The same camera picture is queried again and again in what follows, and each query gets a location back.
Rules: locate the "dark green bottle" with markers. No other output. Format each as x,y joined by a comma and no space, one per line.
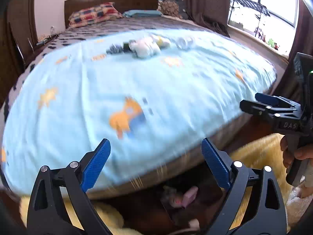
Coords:
126,47

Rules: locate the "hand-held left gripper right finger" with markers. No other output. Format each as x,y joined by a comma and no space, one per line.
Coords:
216,164

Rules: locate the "dark brown bin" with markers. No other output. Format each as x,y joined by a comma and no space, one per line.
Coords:
181,217

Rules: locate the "person's right hand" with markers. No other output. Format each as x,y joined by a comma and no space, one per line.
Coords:
285,151

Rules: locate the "light blue printed sheet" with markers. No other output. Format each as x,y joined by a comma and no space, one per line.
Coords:
97,90

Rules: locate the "green plush toy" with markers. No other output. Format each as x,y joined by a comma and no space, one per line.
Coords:
271,42

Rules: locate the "teal pillow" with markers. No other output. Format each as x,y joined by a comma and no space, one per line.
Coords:
141,13

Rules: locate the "brown patterned cushion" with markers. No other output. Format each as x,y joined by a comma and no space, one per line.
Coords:
167,8

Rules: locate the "window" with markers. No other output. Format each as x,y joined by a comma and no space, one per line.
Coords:
278,0

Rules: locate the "dark wooden wardrobe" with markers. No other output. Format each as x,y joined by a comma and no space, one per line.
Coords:
14,41

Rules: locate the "black metal rack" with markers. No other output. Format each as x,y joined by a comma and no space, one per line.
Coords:
247,3

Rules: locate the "grey black striped blanket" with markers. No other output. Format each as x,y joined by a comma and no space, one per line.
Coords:
156,22

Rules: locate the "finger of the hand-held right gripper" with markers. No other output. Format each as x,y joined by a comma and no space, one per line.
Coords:
254,107
269,99

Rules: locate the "white plastic cup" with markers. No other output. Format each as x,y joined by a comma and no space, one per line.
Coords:
184,42

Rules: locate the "dark wooden chair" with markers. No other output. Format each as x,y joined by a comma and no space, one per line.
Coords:
19,50

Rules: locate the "person's beige trouser leg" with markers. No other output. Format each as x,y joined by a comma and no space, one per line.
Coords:
307,183

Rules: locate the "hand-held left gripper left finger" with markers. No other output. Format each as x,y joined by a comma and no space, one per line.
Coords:
96,166

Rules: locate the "plaid pillow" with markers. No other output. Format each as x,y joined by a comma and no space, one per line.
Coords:
95,14

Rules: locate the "white tissue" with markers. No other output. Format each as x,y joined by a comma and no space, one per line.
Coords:
149,51

